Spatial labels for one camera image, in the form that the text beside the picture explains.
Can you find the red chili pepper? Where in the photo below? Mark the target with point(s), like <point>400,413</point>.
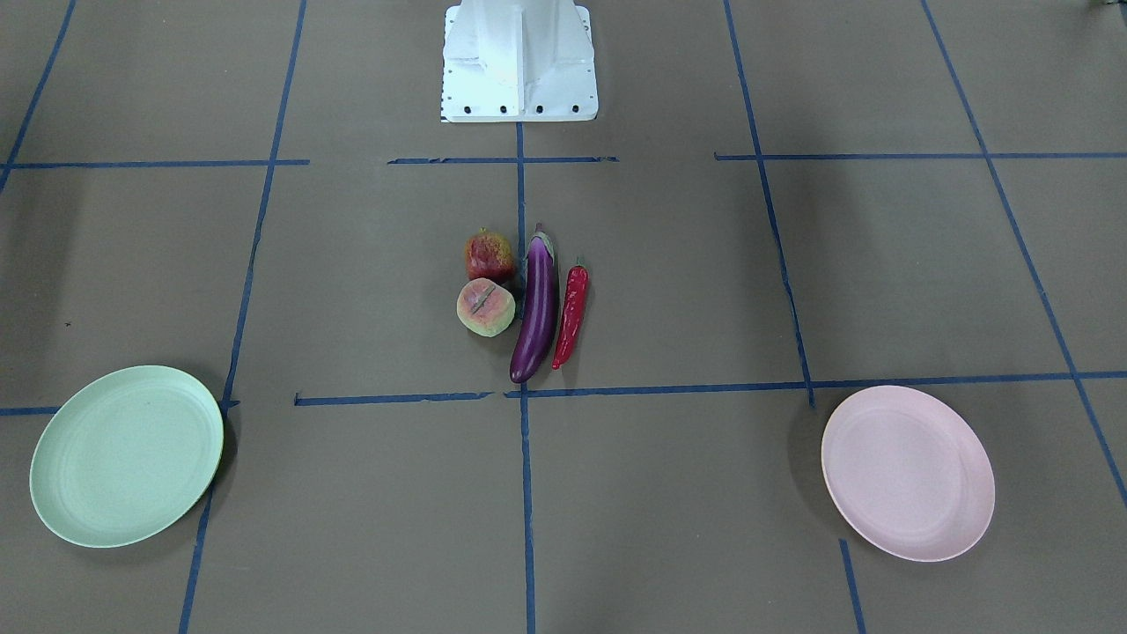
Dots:
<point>572,314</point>

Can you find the red pomegranate fruit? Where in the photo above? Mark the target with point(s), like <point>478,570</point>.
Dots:
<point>488,254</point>

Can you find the pink green peach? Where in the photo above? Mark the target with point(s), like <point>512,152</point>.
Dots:
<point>485,308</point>

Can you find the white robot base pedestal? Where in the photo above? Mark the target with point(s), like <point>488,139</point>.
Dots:
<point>518,61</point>

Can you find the light green plate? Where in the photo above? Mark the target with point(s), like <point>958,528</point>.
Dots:
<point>126,456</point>

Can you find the purple eggplant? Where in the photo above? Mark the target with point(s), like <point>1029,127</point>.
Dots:
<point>540,310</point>

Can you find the pink plate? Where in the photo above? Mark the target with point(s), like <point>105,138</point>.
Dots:
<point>908,473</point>

